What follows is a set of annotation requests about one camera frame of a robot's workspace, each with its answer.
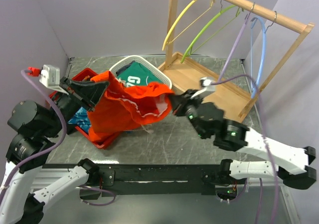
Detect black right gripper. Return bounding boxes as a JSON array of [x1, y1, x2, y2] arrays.
[[168, 88, 208, 138]]

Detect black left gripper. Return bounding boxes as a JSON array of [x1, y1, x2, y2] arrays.
[[43, 75, 110, 136]]

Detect orange drawstring shorts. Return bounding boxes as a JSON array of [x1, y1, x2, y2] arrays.
[[87, 71, 174, 143]]

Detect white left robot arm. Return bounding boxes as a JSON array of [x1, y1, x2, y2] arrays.
[[0, 78, 109, 224]]

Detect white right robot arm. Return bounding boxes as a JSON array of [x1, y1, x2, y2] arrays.
[[169, 88, 317, 190]]

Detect blue patterned shorts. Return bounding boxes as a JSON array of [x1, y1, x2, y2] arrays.
[[67, 107, 91, 135]]

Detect green shorts with white letters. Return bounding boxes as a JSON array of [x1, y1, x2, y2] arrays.
[[116, 61, 163, 87]]

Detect purple plastic hanger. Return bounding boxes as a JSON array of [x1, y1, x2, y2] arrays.
[[217, 2, 256, 82]]

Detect yellow plastic hanger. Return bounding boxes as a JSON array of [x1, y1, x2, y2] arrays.
[[162, 0, 216, 51]]

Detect green plastic hanger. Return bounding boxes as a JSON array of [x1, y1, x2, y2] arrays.
[[180, 5, 244, 64]]

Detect blue plastic hanger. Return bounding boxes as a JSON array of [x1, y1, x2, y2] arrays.
[[249, 10, 278, 100]]

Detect red plastic tray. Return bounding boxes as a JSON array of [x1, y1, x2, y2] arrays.
[[48, 68, 123, 150]]

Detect wooden clothes rack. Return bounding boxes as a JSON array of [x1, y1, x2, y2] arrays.
[[159, 0, 315, 122]]

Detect white perforated plastic basket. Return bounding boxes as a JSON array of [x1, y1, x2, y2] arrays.
[[109, 55, 172, 89]]

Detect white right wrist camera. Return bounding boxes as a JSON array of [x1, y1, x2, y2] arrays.
[[191, 77, 216, 99]]

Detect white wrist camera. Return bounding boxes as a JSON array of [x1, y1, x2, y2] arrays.
[[39, 65, 60, 88], [191, 77, 216, 99]]

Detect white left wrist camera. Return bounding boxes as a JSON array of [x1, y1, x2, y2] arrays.
[[39, 65, 60, 88]]

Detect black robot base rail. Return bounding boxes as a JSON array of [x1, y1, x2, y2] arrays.
[[42, 163, 247, 200]]

